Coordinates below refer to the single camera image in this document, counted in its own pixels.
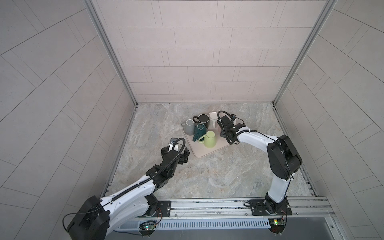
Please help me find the white mug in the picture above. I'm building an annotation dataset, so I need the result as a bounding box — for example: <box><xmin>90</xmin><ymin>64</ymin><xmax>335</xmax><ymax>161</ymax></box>
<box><xmin>209</xmin><ymin>112</ymin><xmax>218</xmax><ymax>129</ymax></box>

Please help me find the dark green mug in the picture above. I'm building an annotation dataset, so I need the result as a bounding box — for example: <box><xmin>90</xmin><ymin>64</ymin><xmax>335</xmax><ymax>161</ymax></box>
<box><xmin>193</xmin><ymin>123</ymin><xmax>207</xmax><ymax>142</ymax></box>

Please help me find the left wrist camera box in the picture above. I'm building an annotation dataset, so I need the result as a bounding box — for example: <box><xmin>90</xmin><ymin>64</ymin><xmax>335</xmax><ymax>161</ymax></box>
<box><xmin>170</xmin><ymin>138</ymin><xmax>177</xmax><ymax>148</ymax></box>

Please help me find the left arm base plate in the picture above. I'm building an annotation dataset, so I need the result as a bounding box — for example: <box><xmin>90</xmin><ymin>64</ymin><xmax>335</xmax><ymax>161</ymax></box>
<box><xmin>144</xmin><ymin>201</ymin><xmax>172</xmax><ymax>218</ymax></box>

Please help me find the beige rectangular tray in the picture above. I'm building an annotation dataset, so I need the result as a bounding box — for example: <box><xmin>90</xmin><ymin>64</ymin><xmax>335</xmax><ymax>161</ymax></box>
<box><xmin>182</xmin><ymin>112</ymin><xmax>229</xmax><ymax>158</ymax></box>

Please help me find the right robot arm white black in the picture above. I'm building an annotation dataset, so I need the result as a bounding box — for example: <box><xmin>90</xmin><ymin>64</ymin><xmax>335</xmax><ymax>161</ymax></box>
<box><xmin>217</xmin><ymin>111</ymin><xmax>303</xmax><ymax>216</ymax></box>

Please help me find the circuit board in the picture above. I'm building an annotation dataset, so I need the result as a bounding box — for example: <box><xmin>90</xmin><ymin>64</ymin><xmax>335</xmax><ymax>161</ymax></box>
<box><xmin>139</xmin><ymin>221</ymin><xmax>158</xmax><ymax>237</ymax></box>
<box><xmin>268</xmin><ymin>219</ymin><xmax>286</xmax><ymax>234</ymax></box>

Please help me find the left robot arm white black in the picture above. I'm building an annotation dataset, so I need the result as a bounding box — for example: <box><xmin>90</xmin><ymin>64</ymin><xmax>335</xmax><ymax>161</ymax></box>
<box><xmin>64</xmin><ymin>145</ymin><xmax>190</xmax><ymax>240</ymax></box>

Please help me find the black mug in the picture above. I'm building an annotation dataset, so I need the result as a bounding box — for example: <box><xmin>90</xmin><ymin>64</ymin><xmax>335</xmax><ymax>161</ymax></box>
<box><xmin>193</xmin><ymin>114</ymin><xmax>210</xmax><ymax>129</ymax></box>

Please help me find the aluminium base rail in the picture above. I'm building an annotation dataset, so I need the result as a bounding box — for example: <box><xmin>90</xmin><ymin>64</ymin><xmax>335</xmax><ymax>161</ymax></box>
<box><xmin>158</xmin><ymin>196</ymin><xmax>336</xmax><ymax>220</ymax></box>

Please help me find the left circuit board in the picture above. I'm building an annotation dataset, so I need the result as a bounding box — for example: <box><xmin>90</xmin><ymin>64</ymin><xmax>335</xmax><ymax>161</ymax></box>
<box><xmin>139</xmin><ymin>221</ymin><xmax>158</xmax><ymax>237</ymax></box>

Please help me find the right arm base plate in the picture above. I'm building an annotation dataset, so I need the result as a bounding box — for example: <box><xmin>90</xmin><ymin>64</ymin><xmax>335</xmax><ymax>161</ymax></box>
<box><xmin>244</xmin><ymin>199</ymin><xmax>293</xmax><ymax>216</ymax></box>

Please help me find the right circuit board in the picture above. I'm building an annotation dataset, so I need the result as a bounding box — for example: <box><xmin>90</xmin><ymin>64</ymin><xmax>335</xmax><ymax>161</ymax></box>
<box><xmin>268</xmin><ymin>219</ymin><xmax>286</xmax><ymax>234</ymax></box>

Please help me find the grey mug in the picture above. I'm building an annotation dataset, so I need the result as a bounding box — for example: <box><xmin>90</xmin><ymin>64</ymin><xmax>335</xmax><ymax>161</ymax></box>
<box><xmin>182</xmin><ymin>119</ymin><xmax>195</xmax><ymax>136</ymax></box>

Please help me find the light green mug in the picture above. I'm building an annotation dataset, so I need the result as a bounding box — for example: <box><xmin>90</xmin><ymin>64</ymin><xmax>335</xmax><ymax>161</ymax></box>
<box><xmin>198</xmin><ymin>131</ymin><xmax>217</xmax><ymax>148</ymax></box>

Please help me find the white vent grille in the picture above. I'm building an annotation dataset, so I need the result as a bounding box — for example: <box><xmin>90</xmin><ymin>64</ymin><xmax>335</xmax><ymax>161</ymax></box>
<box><xmin>156</xmin><ymin>218</ymin><xmax>271</xmax><ymax>231</ymax></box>

